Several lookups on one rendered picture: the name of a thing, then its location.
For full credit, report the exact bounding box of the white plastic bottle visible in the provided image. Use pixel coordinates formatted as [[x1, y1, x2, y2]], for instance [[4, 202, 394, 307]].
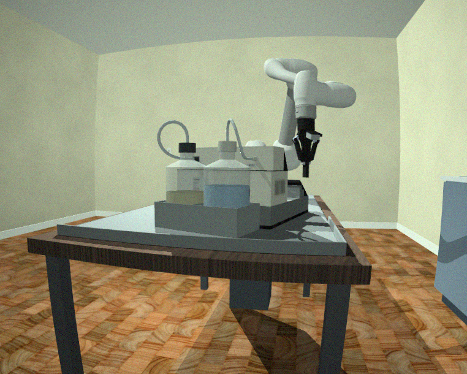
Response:
[[165, 142, 205, 205]]

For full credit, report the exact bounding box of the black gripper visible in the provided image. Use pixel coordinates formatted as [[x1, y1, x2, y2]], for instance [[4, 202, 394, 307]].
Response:
[[292, 118, 320, 178]]

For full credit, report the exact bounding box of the clear plastic bottle with blue liquid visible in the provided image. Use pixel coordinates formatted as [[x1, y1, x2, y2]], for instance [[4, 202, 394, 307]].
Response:
[[203, 141, 251, 208]]

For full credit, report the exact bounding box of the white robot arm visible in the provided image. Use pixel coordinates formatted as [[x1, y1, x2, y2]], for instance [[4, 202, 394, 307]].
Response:
[[264, 58, 356, 171]]

